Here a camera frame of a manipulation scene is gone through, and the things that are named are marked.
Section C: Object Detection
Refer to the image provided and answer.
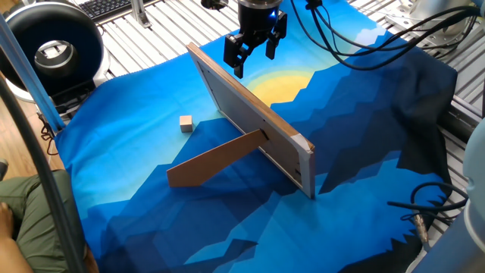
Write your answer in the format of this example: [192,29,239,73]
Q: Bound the thin black floor wires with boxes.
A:
[36,112,58,157]

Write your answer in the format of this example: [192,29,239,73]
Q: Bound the thick black hose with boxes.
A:
[0,75,89,273]

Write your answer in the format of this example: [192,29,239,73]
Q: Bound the person's left forearm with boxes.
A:
[0,237,35,273]

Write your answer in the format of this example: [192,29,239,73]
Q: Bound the black ring light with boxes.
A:
[0,1,111,104]

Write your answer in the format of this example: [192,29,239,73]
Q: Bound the aluminium profile post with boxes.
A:
[130,0,153,29]

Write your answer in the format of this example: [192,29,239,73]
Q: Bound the wooden picture frame with stand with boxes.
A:
[166,42,317,200]

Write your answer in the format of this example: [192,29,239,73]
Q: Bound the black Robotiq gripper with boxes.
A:
[223,5,289,80]

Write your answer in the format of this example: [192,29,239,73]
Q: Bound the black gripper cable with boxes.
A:
[289,0,483,72]

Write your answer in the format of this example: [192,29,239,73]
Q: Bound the looped black cable silver connector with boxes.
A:
[386,181,471,244]

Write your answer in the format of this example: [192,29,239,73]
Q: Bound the black table edge rail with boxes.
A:
[438,101,483,144]

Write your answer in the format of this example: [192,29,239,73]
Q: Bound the black computer keyboard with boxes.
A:
[77,0,133,22]

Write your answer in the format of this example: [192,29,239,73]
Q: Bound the person's leg in green trousers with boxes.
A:
[0,169,86,273]

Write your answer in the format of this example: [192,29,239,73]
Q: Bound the person's left hand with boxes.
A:
[0,202,15,242]

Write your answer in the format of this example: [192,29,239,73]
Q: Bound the small wooden cube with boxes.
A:
[179,115,194,133]

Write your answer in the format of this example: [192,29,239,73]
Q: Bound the blue mountain sunset cloth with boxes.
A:
[54,0,459,273]

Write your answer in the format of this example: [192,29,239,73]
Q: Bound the blue metal post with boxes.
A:
[0,14,67,134]

